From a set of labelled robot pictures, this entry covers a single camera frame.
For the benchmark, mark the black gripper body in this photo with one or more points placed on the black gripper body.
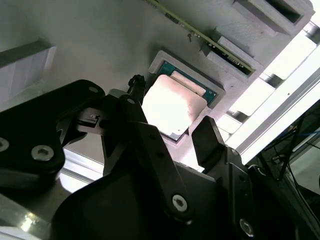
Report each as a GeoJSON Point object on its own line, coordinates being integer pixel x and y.
{"type": "Point", "coordinates": [112, 212]}

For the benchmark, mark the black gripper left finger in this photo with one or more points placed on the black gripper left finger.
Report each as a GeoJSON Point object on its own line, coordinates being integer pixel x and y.
{"type": "Point", "coordinates": [37, 125]}

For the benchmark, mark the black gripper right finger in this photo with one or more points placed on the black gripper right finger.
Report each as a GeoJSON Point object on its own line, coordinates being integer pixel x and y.
{"type": "Point", "coordinates": [207, 140]}

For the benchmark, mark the silver CPU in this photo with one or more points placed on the silver CPU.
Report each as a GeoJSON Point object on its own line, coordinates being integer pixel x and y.
{"type": "Point", "coordinates": [172, 105]}

